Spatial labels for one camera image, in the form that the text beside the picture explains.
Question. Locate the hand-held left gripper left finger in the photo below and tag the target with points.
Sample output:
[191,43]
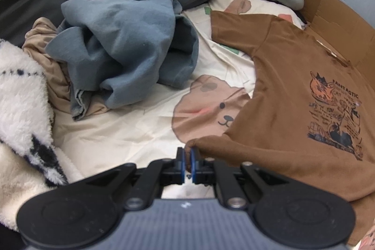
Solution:
[180,162]

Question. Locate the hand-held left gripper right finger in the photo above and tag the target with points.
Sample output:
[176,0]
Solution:
[193,162]

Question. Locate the brown printed t-shirt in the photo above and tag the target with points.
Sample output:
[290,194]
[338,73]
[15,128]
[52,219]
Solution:
[287,62]

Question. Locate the cream bear print bed sheet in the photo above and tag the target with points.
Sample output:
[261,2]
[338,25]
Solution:
[131,133]

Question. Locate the blue-grey garment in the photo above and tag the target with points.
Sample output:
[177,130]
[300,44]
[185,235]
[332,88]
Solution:
[123,42]

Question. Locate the beige garment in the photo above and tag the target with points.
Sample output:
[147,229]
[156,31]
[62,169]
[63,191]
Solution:
[58,74]

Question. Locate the white fluffy blanket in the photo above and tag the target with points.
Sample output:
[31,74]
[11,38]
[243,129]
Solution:
[20,97]

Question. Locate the flattened cardboard box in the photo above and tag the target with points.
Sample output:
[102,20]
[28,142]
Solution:
[337,18]

